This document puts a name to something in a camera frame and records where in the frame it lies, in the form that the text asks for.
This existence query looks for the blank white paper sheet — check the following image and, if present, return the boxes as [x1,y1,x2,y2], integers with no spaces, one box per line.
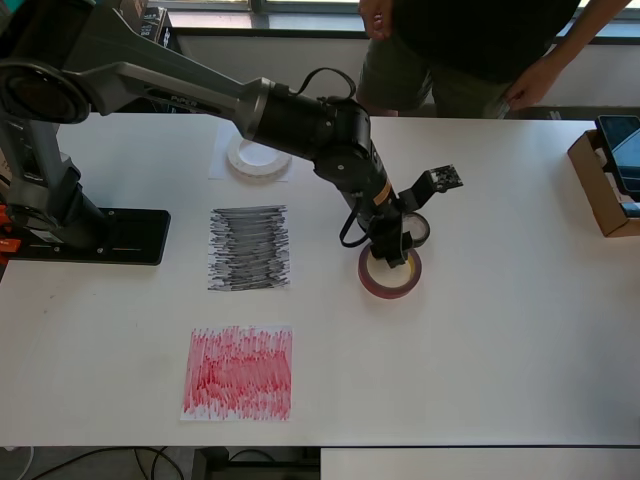
[208,124,296,184]

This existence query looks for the red Scotch tape roll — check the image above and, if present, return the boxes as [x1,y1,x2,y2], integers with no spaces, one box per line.
[357,239,424,300]

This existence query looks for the black box with teal print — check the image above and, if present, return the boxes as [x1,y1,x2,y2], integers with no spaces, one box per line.
[117,0,149,26]

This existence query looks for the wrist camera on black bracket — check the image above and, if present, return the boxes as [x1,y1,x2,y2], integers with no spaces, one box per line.
[399,163,465,215]

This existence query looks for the black table leg frame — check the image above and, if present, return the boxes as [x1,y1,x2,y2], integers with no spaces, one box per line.
[192,446,321,480]

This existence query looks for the small black box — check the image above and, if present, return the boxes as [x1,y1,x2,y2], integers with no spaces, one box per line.
[142,5,171,49]

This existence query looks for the black electrical tape roll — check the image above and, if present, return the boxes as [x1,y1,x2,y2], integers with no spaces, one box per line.
[399,211,432,249]

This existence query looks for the person's right hand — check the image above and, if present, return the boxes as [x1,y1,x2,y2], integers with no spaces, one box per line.
[358,0,396,41]

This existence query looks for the black scribbled paper sheet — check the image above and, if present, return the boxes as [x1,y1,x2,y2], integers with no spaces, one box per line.
[206,203,292,293]

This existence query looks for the person's left hand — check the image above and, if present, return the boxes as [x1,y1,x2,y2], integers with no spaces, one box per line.
[504,59,549,109]

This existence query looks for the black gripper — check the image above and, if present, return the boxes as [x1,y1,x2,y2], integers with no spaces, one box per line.
[368,205,417,270]

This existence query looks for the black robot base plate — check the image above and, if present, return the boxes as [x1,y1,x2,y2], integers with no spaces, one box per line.
[9,207,172,267]

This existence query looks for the black floor cable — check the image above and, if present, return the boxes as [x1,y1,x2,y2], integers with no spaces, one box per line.
[29,446,176,480]

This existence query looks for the white tape roll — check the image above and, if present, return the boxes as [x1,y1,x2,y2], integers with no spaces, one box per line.
[225,137,295,185]

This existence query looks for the black printed box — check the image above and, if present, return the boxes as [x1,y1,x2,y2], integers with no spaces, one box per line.
[149,23,201,115]

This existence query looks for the white panel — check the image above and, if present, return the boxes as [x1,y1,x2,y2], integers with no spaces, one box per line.
[319,447,640,480]

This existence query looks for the open cardboard box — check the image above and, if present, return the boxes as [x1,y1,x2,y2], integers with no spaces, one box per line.
[567,128,640,239]

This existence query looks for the white floor cable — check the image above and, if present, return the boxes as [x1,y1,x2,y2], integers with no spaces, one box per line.
[0,443,36,480]

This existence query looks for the person in dark shirt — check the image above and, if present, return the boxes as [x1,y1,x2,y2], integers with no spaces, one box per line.
[357,0,591,119]

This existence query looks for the red scribbled paper sheet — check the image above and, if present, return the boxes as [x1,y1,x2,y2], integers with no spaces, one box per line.
[179,324,294,423]

